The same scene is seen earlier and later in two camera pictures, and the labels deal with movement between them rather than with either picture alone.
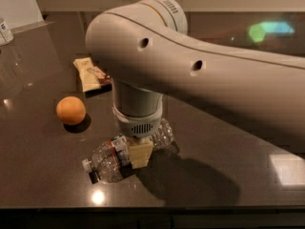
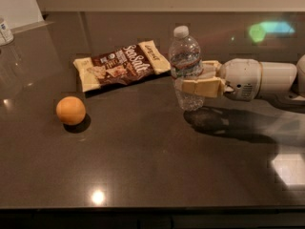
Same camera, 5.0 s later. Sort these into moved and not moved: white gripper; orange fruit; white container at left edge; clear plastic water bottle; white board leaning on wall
Moved: white gripper; clear plastic water bottle
Not moved: white board leaning on wall; white container at left edge; orange fruit
